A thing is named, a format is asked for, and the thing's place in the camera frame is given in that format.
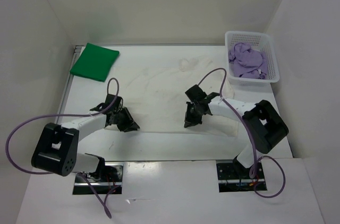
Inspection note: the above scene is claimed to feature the white t shirt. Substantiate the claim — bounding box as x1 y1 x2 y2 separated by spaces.
112 56 239 136

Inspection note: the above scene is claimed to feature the green t shirt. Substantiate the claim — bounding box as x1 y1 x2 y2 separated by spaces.
70 43 120 82

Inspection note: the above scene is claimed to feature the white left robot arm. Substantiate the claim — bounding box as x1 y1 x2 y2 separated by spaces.
31 107 140 182

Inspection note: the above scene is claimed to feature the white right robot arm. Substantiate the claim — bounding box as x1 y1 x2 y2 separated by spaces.
184 96 289 178

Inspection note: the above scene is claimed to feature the lavender t shirt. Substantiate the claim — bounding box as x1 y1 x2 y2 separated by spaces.
228 42 268 80

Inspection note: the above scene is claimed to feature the white plastic basket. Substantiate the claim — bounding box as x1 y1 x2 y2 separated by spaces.
225 31 279 85

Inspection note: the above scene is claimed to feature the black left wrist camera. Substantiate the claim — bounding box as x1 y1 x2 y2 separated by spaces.
90 94 123 112

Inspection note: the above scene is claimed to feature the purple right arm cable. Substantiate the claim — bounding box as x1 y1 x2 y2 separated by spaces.
196 67 287 198

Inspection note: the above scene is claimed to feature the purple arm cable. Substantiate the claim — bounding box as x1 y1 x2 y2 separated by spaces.
196 67 287 198
5 77 123 219

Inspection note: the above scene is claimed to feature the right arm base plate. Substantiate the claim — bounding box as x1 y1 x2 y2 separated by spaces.
216 160 267 193

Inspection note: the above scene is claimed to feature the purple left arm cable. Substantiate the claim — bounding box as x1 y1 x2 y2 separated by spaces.
5 77 123 219

